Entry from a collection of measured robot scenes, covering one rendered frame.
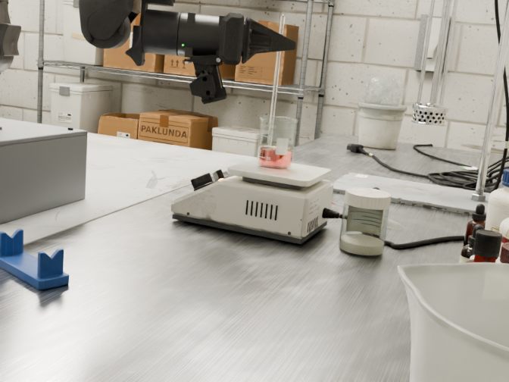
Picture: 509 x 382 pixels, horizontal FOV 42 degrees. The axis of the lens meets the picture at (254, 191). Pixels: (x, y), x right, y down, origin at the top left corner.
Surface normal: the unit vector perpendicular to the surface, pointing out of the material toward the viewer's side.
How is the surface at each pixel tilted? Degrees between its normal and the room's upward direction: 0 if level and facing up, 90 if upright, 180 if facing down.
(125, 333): 0
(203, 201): 90
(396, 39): 90
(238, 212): 90
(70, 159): 90
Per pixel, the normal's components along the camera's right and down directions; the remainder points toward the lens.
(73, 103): -0.31, 0.22
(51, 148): 0.94, 0.15
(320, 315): 0.09, -0.97
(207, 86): 0.00, 0.21
